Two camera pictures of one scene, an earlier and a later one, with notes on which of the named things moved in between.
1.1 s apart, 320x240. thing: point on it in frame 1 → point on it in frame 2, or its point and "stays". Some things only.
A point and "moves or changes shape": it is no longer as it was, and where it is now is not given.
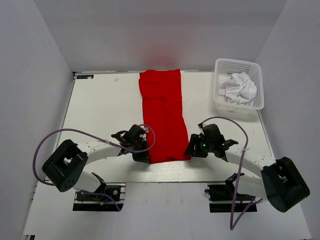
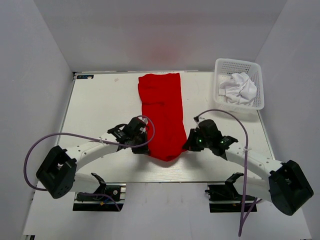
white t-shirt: (239, 89) stays
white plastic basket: (223, 69) stays
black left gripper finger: (142, 156) → (143, 149)
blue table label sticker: (84, 76) stays
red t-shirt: (163, 113) moves or changes shape
